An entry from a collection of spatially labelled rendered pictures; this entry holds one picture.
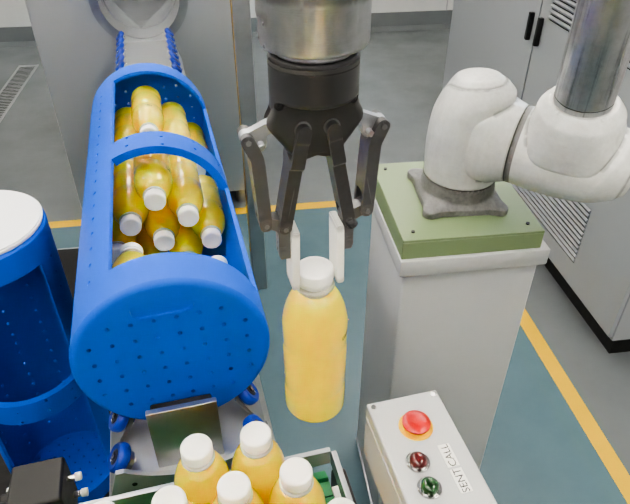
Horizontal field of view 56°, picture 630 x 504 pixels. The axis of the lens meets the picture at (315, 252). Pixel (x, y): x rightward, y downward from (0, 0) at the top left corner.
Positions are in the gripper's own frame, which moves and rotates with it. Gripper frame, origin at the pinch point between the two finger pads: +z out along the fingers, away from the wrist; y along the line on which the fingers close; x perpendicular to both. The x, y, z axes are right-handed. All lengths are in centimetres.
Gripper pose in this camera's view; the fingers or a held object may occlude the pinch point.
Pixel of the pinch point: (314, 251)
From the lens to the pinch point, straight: 59.9
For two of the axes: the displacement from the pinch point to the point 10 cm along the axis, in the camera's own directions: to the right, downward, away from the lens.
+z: 0.1, 8.0, 6.0
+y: -9.7, 1.6, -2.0
